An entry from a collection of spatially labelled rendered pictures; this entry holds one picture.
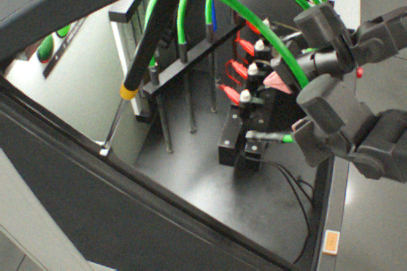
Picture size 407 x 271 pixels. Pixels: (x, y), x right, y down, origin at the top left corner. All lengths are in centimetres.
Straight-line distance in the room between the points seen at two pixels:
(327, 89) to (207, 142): 70
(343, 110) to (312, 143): 14
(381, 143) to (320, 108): 9
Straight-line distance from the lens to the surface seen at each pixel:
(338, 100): 55
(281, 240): 107
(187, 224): 68
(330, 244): 94
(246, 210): 110
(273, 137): 82
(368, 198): 214
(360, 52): 74
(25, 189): 84
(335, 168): 104
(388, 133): 53
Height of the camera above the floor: 181
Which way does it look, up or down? 52 degrees down
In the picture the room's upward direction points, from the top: 5 degrees counter-clockwise
